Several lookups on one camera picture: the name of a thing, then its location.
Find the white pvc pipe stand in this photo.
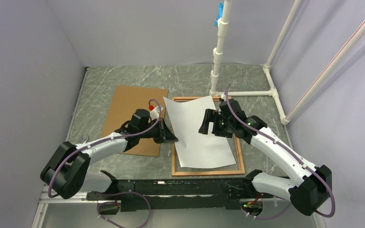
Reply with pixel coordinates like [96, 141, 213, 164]
[208, 0, 365, 125]

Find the silver wrench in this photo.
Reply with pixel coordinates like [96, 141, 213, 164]
[80, 134, 90, 143]

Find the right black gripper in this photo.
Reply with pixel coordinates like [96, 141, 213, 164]
[199, 108, 235, 138]

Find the blue clip on pipe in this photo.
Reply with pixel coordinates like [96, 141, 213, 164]
[214, 3, 224, 27]

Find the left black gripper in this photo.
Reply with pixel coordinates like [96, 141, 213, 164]
[139, 118, 178, 144]

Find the brown backing board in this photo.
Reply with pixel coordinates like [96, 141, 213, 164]
[100, 85, 169, 157]

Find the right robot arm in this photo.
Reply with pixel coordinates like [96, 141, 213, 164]
[199, 99, 336, 218]

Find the landscape photo print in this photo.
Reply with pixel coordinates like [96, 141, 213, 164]
[164, 95, 236, 169]

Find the aluminium rail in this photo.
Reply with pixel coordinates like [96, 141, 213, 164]
[31, 186, 95, 228]

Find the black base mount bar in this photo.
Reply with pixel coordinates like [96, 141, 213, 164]
[86, 177, 272, 212]

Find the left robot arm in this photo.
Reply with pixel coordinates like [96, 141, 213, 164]
[40, 109, 178, 200]

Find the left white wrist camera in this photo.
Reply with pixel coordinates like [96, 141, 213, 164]
[149, 105, 163, 121]

